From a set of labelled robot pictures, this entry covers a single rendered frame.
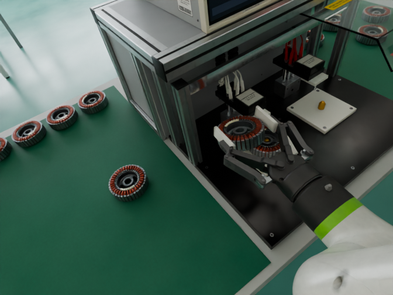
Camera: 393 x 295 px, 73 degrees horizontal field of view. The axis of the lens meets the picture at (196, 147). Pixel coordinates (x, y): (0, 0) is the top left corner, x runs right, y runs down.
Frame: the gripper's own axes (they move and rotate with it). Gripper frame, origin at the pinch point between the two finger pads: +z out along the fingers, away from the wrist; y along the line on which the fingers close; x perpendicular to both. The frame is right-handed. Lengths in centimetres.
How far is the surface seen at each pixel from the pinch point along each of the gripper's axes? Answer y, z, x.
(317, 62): 36.4, 9.8, -2.7
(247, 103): 9.2, 8.6, -4.3
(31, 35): -45, 375, -127
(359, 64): 70, 13, -18
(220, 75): 2.6, 12.3, 5.2
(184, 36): -2.6, 19.2, 13.6
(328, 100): 41.5, 4.1, -15.9
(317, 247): 41, -22, -93
